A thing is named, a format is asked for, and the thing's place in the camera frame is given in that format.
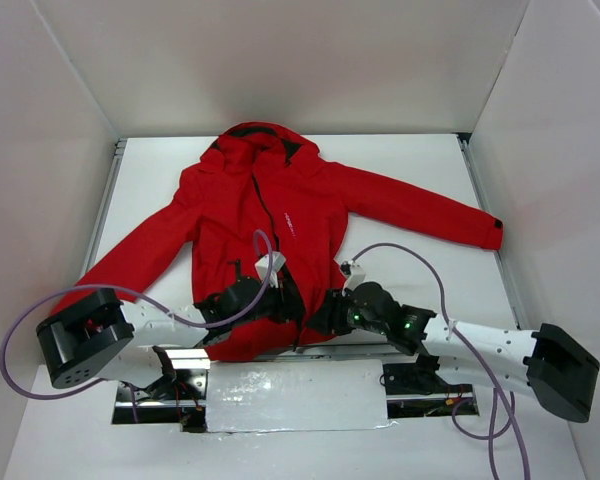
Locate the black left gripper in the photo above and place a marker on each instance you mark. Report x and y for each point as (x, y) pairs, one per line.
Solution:
(290, 304)

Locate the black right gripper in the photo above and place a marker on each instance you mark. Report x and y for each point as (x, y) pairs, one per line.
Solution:
(321, 314)

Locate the red hooded jacket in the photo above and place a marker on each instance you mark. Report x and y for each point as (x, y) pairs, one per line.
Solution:
(300, 210)

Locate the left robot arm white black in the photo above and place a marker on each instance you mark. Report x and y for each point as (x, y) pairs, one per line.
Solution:
(102, 336)

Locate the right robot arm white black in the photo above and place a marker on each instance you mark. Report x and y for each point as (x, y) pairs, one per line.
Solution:
(546, 364)

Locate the white foil covered block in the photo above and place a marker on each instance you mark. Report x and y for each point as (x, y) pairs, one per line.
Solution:
(266, 397)

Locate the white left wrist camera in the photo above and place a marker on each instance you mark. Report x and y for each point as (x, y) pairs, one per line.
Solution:
(268, 268)

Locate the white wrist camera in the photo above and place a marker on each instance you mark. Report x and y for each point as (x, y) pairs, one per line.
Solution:
(354, 275)
(268, 268)

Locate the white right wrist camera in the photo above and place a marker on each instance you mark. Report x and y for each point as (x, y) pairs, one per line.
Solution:
(354, 275)

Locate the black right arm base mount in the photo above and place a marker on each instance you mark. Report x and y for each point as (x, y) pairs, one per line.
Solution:
(412, 391)

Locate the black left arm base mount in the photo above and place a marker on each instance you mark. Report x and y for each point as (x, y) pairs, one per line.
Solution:
(177, 397)

